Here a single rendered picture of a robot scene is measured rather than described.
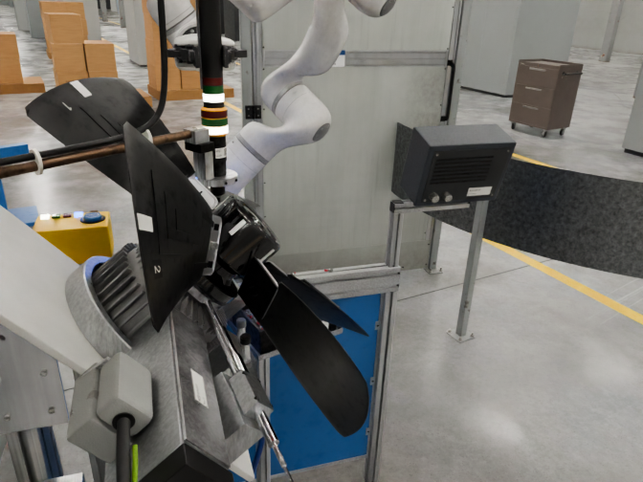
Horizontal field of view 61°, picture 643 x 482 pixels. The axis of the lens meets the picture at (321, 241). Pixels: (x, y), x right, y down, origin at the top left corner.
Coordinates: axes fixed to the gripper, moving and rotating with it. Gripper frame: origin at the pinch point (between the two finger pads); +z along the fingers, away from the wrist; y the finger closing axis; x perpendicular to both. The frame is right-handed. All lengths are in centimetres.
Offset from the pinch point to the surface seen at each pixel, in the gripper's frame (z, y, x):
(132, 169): 34.0, 12.5, -7.9
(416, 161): -35, -57, -30
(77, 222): -35, 28, -40
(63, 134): 5.5, 22.3, -10.3
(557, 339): -93, -179, -146
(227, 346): 26.3, 2.7, -36.9
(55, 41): -736, 114, -52
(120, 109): -2.5, 14.5, -8.4
